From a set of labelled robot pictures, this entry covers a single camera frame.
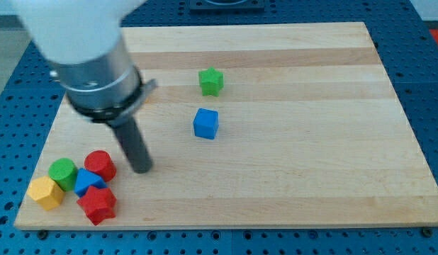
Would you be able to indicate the red star block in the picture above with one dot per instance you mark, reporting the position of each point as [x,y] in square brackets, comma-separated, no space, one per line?
[98,204]

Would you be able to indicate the light wooden board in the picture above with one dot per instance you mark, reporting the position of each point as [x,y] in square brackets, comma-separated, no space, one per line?
[311,134]

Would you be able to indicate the blue cube block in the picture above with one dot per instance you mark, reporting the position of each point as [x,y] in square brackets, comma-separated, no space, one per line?
[206,123]

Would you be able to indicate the blue triangle block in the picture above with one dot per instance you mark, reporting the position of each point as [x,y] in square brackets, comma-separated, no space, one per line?
[85,179]

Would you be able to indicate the silver cylindrical tool flange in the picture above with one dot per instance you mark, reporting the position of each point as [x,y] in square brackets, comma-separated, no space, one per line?
[108,89]

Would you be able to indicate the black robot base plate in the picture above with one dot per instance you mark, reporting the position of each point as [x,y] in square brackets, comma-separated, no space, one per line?
[226,5]

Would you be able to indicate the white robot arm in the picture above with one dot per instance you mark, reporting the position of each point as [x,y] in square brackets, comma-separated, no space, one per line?
[84,46]

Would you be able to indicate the green cylinder block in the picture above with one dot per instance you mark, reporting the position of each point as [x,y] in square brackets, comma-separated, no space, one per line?
[64,172]

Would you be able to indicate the yellow hexagon block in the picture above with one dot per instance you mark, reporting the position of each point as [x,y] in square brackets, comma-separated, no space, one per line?
[45,192]

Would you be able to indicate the green star block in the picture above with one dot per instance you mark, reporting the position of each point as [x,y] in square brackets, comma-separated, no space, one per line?
[211,81]

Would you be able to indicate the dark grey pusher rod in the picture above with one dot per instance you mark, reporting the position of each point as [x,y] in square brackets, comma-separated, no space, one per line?
[132,144]

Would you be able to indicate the red cylinder block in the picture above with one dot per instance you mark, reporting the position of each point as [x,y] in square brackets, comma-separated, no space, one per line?
[100,163]

